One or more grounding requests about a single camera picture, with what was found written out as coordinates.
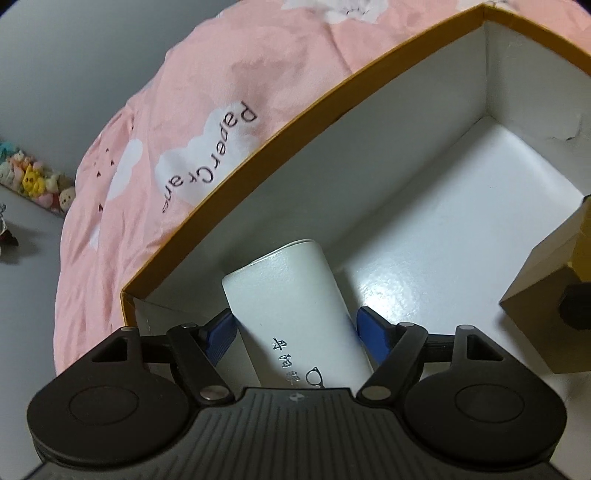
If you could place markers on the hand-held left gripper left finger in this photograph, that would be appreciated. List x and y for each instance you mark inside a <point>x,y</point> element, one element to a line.
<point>220,336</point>

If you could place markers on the grey hanging toy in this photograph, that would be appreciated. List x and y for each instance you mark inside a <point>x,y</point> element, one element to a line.
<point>7,235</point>

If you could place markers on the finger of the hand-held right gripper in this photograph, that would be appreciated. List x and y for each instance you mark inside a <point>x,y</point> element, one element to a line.
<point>576,307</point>

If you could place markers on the small brown cardboard box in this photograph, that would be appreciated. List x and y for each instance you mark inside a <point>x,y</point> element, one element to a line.
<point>540,295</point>

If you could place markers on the orange cardboard box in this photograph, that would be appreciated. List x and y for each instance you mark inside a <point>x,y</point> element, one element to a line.
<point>415,194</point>

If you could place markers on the row of small plush toys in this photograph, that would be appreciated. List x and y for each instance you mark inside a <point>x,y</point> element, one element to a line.
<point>32,180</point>

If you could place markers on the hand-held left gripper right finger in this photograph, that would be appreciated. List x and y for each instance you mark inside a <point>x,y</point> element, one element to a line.
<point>373,333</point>

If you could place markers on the white glasses case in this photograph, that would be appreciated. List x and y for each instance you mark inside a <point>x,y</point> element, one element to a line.
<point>291,314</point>

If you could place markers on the pink cloud print blanket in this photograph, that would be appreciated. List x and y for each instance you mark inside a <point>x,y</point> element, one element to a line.
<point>207,120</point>

